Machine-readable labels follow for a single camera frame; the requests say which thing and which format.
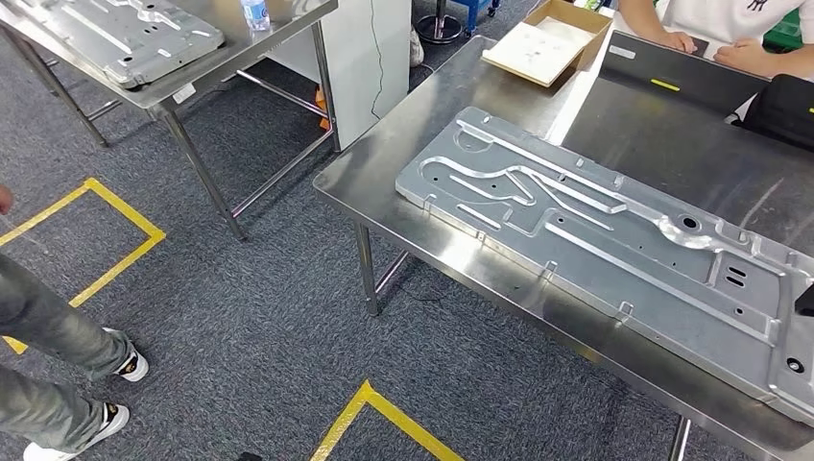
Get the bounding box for person's right hand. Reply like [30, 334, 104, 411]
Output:
[660, 32, 699, 56]

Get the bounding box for person's left hand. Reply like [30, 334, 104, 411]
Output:
[713, 37, 768, 72]

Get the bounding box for stainless steel workbench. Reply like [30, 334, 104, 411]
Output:
[312, 35, 814, 461]

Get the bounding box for black laptop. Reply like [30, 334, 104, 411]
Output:
[597, 30, 772, 119]

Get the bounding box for person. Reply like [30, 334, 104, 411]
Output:
[615, 0, 814, 81]
[0, 184, 150, 461]

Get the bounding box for green crate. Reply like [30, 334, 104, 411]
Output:
[762, 7, 814, 56]

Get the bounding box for cardboard box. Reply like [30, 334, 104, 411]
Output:
[481, 0, 613, 89]

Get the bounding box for white foam sheet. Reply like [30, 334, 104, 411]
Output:
[482, 16, 596, 87]

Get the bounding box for large stamped metal panel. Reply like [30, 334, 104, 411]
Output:
[12, 0, 226, 90]
[395, 106, 814, 427]

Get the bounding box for blue wheeled cart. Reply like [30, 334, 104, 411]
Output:
[449, 0, 502, 35]

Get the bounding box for black round base stand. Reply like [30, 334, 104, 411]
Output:
[416, 0, 465, 46]

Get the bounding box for stainless steel table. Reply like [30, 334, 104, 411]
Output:
[0, 0, 342, 242]

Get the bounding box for clear water bottle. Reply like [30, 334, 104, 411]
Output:
[240, 0, 272, 32]

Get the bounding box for small orange object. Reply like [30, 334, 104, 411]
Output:
[314, 85, 336, 133]

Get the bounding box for white cabinet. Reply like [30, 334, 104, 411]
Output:
[263, 0, 414, 153]

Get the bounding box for thin black cable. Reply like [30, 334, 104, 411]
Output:
[370, 0, 387, 121]

